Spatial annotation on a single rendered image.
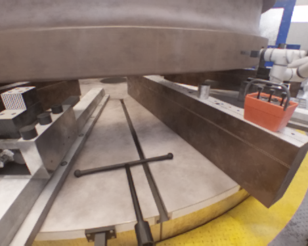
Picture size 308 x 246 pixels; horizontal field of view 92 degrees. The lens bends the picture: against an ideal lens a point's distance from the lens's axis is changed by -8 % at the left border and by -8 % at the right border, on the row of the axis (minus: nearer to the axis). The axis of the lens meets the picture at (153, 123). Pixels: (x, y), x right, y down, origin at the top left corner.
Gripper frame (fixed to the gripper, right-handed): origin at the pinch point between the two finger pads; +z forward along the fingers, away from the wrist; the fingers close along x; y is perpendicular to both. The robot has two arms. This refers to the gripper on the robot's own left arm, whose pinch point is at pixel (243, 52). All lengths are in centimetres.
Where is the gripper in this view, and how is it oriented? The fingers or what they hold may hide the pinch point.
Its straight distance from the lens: 150.3
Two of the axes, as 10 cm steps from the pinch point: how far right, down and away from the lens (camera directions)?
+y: 0.0, -8.9, -4.5
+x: -8.1, 2.6, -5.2
